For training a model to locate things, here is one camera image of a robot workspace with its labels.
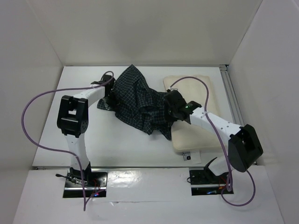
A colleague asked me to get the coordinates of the dark plaid pillowcase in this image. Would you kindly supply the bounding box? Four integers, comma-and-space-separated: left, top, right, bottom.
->
97, 65, 173, 140

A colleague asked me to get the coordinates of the cream pillow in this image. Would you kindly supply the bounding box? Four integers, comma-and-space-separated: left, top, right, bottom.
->
162, 74, 232, 154

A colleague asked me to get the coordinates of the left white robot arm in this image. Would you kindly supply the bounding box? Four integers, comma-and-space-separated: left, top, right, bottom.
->
57, 75, 115, 186

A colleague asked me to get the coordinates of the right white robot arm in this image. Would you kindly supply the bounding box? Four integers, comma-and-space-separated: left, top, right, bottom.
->
165, 90, 263, 183

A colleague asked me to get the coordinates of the white pillow care label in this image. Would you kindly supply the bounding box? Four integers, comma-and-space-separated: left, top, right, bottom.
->
183, 151, 201, 164

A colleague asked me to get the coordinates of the aluminium rail right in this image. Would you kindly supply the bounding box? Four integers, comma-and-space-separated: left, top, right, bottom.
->
219, 65, 244, 126

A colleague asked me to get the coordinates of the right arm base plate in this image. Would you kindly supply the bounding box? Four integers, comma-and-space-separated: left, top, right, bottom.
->
186, 168, 234, 196

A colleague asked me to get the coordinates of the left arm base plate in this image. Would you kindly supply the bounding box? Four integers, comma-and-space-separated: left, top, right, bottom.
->
63, 169, 108, 198

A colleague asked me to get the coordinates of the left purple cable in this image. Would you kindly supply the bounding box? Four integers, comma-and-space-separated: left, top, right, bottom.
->
21, 71, 115, 211

